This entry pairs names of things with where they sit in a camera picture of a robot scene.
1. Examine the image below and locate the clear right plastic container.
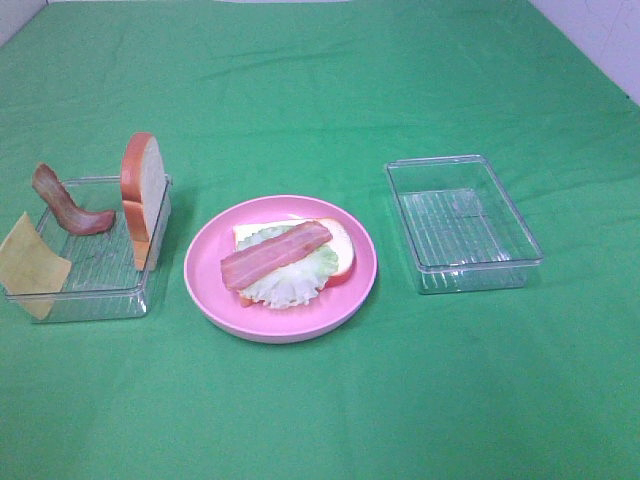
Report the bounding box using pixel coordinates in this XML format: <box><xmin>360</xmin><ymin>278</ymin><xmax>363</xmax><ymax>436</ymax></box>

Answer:
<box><xmin>385</xmin><ymin>154</ymin><xmax>543</xmax><ymax>295</ymax></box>

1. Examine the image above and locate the clear plastic container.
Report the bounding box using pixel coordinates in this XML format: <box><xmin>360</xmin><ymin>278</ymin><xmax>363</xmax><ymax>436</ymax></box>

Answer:
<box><xmin>385</xmin><ymin>154</ymin><xmax>543</xmax><ymax>295</ymax></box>
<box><xmin>1</xmin><ymin>175</ymin><xmax>172</xmax><ymax>323</ymax></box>

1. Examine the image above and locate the yellow cheese slice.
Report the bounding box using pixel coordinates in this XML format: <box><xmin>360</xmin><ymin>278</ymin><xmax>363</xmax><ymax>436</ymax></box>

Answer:
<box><xmin>1</xmin><ymin>212</ymin><xmax>72</xmax><ymax>296</ymax></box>

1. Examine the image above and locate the pink round plate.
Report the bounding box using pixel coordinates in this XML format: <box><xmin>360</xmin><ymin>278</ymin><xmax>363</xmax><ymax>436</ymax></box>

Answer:
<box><xmin>184</xmin><ymin>195</ymin><xmax>378</xmax><ymax>344</ymax></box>

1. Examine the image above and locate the toast bread slice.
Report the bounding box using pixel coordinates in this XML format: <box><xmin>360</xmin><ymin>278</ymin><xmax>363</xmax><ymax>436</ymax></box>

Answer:
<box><xmin>233</xmin><ymin>218</ymin><xmax>356</xmax><ymax>309</ymax></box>
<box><xmin>120</xmin><ymin>132</ymin><xmax>166</xmax><ymax>271</ymax></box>

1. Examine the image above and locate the green tablecloth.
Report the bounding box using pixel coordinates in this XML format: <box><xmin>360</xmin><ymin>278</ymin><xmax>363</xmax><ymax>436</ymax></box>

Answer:
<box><xmin>1</xmin><ymin>1</ymin><xmax>639</xmax><ymax>479</ymax></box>

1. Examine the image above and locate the bacon strip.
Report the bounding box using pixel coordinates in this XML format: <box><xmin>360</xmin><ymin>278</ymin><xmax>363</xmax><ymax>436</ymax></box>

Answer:
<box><xmin>32</xmin><ymin>163</ymin><xmax>116</xmax><ymax>236</ymax></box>
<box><xmin>220</xmin><ymin>221</ymin><xmax>333</xmax><ymax>290</ymax></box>

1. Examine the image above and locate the green lettuce leaf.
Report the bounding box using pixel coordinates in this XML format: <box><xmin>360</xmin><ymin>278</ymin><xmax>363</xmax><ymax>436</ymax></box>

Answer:
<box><xmin>238</xmin><ymin>218</ymin><xmax>355</xmax><ymax>309</ymax></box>

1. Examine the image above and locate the clear left plastic container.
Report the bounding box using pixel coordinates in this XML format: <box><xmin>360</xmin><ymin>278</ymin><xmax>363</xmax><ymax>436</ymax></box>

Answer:
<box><xmin>1</xmin><ymin>175</ymin><xmax>172</xmax><ymax>323</ymax></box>

